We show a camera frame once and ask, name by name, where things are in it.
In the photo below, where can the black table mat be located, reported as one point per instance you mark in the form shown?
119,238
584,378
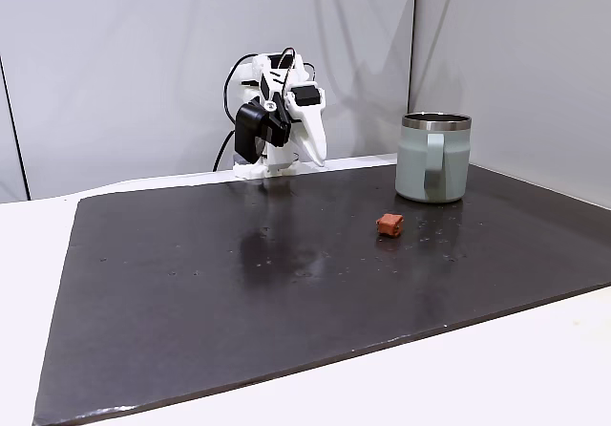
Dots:
267,278

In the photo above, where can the red-brown cube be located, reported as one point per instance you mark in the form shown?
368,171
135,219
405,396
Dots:
389,224

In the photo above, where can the black camera box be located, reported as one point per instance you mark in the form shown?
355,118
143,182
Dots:
253,132

